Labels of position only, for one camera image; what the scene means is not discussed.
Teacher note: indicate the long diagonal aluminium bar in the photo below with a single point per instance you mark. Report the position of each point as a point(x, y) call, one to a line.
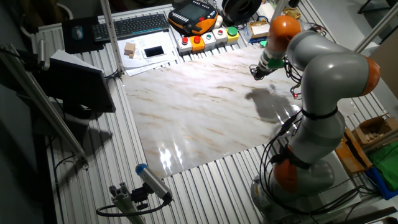
point(40, 102)

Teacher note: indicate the brown cardboard panel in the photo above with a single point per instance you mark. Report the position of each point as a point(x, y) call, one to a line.
point(385, 68)

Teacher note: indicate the white rounded object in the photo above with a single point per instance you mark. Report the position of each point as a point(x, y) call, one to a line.
point(219, 21)

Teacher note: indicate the green cloth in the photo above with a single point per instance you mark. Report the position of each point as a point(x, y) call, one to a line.
point(387, 165)

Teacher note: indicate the orange black teach pendant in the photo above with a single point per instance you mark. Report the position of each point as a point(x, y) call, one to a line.
point(192, 15)

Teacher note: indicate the small cardboard box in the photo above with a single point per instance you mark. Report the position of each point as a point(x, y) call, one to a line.
point(259, 29)

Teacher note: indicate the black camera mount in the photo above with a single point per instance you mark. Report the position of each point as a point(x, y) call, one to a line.
point(140, 196)

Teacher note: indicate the black round knob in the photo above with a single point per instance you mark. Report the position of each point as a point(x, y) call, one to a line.
point(293, 3)

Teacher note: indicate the white sheet behind monitor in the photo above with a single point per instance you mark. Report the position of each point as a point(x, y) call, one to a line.
point(66, 57)

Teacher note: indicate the white marble pattern sheet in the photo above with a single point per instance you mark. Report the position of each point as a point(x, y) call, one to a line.
point(186, 109)

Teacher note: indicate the blue bag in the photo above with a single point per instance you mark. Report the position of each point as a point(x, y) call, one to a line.
point(381, 183)

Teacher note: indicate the black computer monitor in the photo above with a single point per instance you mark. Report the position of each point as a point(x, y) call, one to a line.
point(77, 87)

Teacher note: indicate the white box green button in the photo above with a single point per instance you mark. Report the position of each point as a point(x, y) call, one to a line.
point(209, 40)

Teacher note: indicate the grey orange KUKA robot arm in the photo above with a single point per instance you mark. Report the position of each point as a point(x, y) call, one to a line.
point(329, 71)

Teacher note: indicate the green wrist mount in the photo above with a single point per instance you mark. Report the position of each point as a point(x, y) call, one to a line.
point(276, 63)

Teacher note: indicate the golden shiny packet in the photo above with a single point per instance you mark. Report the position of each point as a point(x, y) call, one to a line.
point(292, 13)

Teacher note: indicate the thin aluminium post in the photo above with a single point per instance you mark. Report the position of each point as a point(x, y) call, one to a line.
point(280, 7)

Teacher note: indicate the slanted aluminium frame bar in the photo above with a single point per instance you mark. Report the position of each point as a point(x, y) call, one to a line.
point(376, 29)

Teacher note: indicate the black mouse pad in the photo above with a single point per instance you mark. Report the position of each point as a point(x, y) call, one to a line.
point(90, 46)

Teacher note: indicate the black chair leg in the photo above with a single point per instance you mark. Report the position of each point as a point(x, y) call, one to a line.
point(367, 6)

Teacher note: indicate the silver camera blue cap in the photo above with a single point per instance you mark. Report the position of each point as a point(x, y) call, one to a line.
point(154, 182)

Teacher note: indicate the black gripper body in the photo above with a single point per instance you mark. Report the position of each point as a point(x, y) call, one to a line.
point(262, 70)

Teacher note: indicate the yellow box green button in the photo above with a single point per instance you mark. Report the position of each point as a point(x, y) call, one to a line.
point(232, 34)

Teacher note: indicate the upright aluminium profile post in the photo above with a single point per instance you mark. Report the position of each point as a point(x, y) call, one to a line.
point(110, 34)

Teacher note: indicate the dark wooden plank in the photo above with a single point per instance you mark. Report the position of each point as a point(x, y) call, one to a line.
point(373, 214)

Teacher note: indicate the short aluminium profile stub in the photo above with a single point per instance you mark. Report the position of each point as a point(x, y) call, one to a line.
point(124, 203)

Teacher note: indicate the black computer keyboard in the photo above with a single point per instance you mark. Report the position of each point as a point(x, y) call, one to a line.
point(130, 26)

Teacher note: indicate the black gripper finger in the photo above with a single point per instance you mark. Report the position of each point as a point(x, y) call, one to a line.
point(253, 74)
point(261, 77)

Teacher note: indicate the orange box red button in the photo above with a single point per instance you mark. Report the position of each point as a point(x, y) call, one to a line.
point(197, 43)

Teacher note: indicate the open cardboard box wood pieces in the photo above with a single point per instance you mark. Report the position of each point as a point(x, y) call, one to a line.
point(373, 129)

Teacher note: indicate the white smartphone dark screen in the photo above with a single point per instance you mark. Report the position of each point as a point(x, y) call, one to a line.
point(154, 51)

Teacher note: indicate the white paper sheets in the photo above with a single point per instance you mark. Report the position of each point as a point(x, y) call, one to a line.
point(140, 63)

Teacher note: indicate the orange flat box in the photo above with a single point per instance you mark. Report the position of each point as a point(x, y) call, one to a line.
point(354, 161)

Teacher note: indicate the large wooden block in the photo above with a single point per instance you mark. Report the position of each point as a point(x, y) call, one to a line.
point(129, 48)

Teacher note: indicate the white box small red button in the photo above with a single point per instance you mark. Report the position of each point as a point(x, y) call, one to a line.
point(220, 35)

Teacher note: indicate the grey computer mouse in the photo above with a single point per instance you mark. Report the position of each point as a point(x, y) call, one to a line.
point(77, 32)

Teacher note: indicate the black filament spool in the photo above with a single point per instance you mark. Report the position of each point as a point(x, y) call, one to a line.
point(228, 12)

